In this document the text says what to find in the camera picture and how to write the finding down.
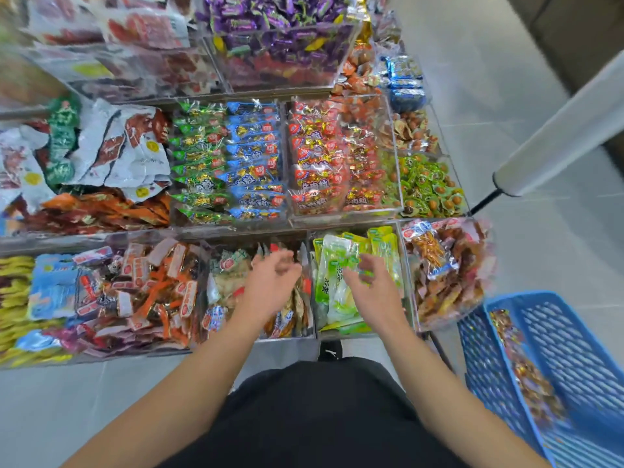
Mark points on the person's left hand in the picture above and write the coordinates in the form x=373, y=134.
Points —
x=268, y=292

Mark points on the person's right hand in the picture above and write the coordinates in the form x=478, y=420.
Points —
x=375, y=297

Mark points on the clear acrylic snack shelves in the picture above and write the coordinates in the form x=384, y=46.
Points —
x=390, y=224

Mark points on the row of blue beef packets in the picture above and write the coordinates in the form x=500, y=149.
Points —
x=255, y=156

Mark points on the beef cube packets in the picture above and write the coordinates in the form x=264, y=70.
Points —
x=336, y=156

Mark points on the row of green beef packets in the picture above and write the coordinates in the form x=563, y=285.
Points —
x=200, y=161

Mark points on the blue plastic shopping basket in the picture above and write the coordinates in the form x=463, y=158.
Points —
x=585, y=365

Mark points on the person's right forearm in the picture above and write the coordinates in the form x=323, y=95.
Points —
x=458, y=404

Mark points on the person's left forearm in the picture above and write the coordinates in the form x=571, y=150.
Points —
x=166, y=404

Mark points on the person's black clothing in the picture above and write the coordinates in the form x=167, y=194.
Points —
x=312, y=414

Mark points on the pile of beige packets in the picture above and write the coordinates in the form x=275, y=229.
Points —
x=224, y=282

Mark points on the pile of lime green packets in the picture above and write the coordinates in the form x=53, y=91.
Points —
x=336, y=268

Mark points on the black shoe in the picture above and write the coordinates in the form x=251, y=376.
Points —
x=331, y=351

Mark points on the pile of pink-label meat packets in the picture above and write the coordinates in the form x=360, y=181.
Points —
x=448, y=268

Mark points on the pile of orange strip packets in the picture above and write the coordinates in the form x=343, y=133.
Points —
x=171, y=292

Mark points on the pile of green egg packets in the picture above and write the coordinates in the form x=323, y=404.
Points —
x=429, y=185

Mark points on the black pole rod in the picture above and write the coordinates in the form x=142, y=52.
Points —
x=487, y=201

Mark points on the pile of orange brown packets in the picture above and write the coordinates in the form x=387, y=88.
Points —
x=414, y=131

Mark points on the pile of dark orange packets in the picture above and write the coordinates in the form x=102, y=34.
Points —
x=93, y=211

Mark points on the pile of white meat packets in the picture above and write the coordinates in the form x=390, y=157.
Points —
x=117, y=151

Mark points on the blue toy candy packet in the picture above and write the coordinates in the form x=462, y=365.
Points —
x=54, y=287

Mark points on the pile of blue orange packets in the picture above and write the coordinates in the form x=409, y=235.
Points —
x=404, y=83

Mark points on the pile of purple candies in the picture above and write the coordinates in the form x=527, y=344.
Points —
x=278, y=39

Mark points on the pile of yellow candies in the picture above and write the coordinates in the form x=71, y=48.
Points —
x=15, y=307

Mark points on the green vacuum packet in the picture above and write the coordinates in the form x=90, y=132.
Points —
x=61, y=141

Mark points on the pile of gold candy packets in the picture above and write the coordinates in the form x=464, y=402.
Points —
x=363, y=19

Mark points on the pile of red sausage packets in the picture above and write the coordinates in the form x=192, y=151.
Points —
x=127, y=44

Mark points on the wooden cabinet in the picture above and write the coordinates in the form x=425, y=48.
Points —
x=585, y=53

